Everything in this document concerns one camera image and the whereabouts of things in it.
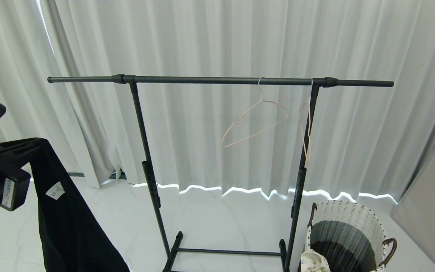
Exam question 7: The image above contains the white laundry basket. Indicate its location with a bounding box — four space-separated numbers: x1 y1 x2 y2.
305 200 398 272

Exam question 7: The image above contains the white curtain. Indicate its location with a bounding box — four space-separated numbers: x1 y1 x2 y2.
36 0 435 206
0 0 127 189

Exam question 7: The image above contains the black garment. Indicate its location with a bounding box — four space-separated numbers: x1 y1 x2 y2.
29 138 130 272

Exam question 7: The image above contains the pink clothes hanger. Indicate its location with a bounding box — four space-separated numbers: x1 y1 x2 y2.
222 77 289 148
298 79 313 164

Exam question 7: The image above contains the cream printed garment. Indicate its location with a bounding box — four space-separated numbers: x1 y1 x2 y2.
300 249 331 272

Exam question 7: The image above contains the black clothes rack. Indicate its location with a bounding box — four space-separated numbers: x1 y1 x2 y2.
47 74 395 272

